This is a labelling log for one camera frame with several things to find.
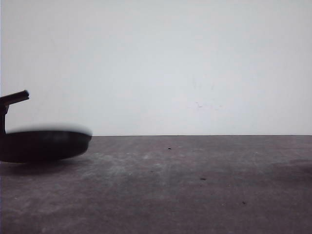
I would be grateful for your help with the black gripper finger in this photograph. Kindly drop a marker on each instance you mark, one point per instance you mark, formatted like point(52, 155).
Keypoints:
point(6, 101)

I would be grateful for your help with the black frying pan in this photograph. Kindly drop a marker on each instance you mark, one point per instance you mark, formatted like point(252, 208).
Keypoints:
point(41, 145)

